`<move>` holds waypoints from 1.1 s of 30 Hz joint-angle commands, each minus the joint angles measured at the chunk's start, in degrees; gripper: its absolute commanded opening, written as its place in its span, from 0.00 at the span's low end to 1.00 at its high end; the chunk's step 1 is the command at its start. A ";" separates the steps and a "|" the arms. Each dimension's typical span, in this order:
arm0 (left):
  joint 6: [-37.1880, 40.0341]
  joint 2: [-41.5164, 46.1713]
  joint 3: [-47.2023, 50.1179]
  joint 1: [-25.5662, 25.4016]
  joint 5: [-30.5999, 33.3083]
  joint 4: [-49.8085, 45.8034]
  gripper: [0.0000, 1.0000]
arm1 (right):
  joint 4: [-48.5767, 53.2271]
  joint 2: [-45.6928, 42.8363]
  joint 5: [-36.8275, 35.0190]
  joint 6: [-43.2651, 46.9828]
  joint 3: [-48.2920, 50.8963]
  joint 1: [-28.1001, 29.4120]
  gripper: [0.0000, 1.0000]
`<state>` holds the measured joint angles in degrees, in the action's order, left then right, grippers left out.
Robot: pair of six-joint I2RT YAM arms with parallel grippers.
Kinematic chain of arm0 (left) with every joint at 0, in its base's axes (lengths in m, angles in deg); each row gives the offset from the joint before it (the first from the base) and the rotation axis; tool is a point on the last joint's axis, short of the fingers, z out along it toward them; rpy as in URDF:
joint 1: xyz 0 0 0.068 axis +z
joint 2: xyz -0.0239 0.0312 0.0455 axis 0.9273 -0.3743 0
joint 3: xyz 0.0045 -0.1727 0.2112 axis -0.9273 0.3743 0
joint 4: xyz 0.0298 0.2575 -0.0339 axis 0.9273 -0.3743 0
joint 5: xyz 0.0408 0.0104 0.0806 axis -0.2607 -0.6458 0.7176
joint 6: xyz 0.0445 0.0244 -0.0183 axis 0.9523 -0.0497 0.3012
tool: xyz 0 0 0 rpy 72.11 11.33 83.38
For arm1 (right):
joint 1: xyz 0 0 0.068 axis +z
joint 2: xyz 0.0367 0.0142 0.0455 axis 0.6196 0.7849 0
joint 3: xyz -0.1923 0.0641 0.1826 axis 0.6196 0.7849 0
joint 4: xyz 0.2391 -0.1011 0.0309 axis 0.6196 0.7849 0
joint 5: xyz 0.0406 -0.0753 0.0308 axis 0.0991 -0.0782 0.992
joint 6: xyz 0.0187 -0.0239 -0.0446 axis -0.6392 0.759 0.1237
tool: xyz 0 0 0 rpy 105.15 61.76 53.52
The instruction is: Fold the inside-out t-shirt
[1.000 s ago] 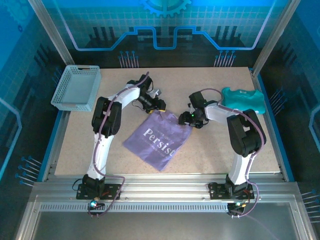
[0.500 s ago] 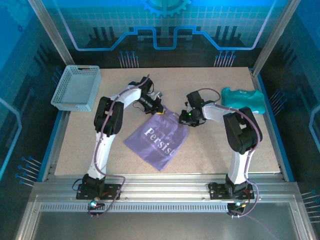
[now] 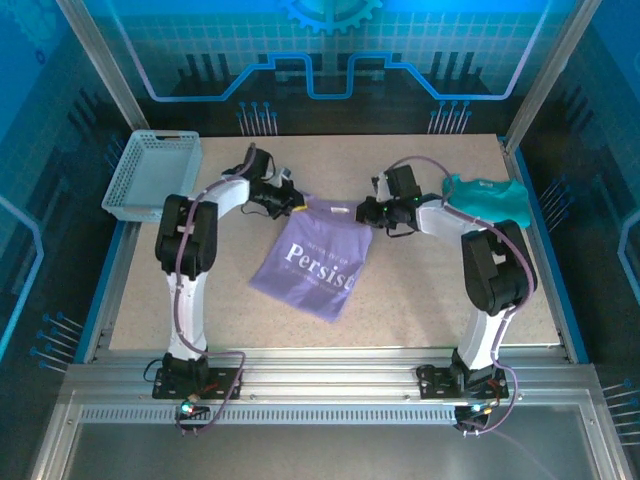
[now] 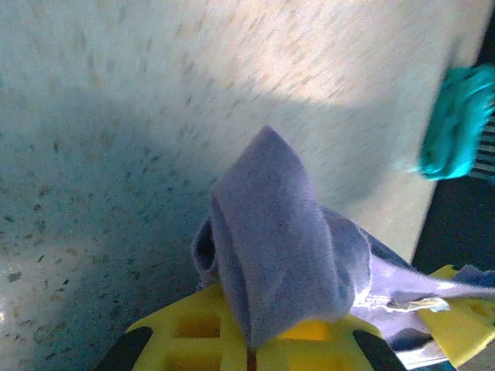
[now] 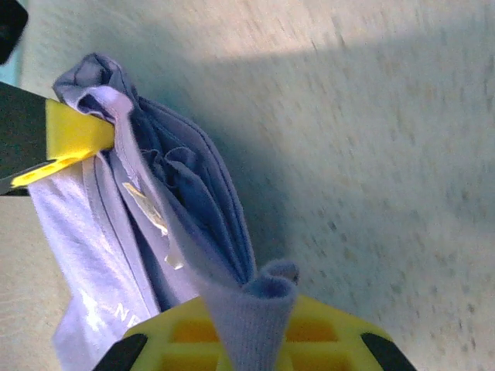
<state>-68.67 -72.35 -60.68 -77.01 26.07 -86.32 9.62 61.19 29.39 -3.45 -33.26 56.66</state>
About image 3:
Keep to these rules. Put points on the purple t-shirt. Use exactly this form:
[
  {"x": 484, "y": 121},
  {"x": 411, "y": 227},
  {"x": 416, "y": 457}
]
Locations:
[{"x": 315, "y": 260}]

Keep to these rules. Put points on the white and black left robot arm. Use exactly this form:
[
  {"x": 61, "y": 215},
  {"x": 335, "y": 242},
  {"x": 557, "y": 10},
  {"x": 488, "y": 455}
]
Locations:
[{"x": 187, "y": 240}]

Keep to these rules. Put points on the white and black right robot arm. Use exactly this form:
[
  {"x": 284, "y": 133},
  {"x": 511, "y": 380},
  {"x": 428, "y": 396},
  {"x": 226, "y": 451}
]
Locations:
[{"x": 500, "y": 270}]

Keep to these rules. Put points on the folded teal t-shirt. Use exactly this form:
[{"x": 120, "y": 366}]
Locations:
[{"x": 492, "y": 200}]

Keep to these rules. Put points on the pale blue perforated plastic basket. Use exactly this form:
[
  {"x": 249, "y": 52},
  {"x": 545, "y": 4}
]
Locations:
[{"x": 150, "y": 170}]

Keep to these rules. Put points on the small LED circuit board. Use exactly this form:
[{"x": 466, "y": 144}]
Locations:
[
  {"x": 189, "y": 409},
  {"x": 475, "y": 410}
]

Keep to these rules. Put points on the grey metal panel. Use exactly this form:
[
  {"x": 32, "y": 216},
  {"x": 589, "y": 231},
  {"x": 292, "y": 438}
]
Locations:
[{"x": 320, "y": 452}]

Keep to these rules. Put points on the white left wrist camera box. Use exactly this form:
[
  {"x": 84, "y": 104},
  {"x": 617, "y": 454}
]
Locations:
[{"x": 282, "y": 175}]

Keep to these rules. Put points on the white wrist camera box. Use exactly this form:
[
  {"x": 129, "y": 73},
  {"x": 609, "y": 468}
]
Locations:
[
  {"x": 381, "y": 187},
  {"x": 282, "y": 175}
]

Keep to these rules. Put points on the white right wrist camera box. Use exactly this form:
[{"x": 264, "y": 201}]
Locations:
[{"x": 381, "y": 187}]

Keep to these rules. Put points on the blue-edged aluminium side rail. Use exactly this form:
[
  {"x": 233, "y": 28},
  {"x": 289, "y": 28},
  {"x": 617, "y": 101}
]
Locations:
[
  {"x": 112, "y": 290},
  {"x": 550, "y": 260}
]

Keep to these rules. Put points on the aluminium mounting rail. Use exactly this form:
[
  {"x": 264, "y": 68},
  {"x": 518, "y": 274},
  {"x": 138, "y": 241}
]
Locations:
[{"x": 325, "y": 372}]

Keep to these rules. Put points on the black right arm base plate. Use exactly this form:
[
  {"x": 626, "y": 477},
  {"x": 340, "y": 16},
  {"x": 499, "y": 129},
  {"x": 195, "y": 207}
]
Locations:
[{"x": 435, "y": 385}]

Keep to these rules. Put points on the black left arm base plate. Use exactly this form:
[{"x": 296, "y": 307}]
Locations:
[{"x": 222, "y": 385}]

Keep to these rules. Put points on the aluminium frame post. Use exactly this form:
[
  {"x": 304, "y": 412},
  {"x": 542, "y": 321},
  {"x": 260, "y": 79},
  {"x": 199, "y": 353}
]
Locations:
[
  {"x": 107, "y": 75},
  {"x": 550, "y": 75}
]

